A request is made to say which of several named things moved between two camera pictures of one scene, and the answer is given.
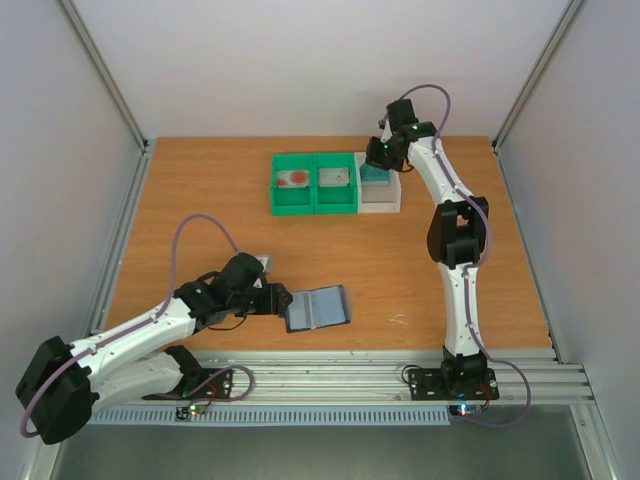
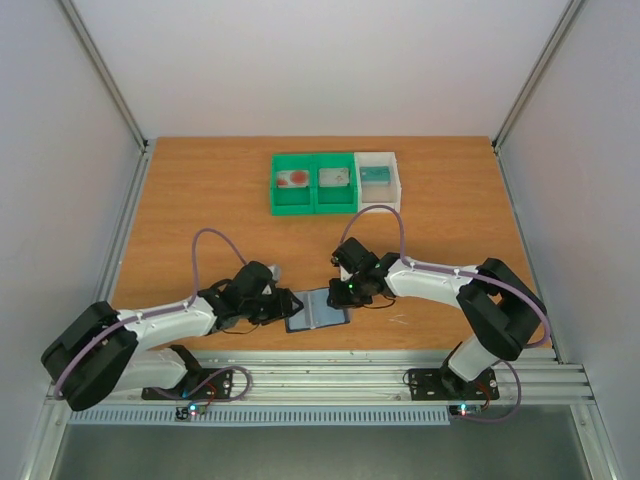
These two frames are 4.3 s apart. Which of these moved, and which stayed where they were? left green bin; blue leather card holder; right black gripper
Moved: right black gripper
Stayed: blue leather card holder; left green bin
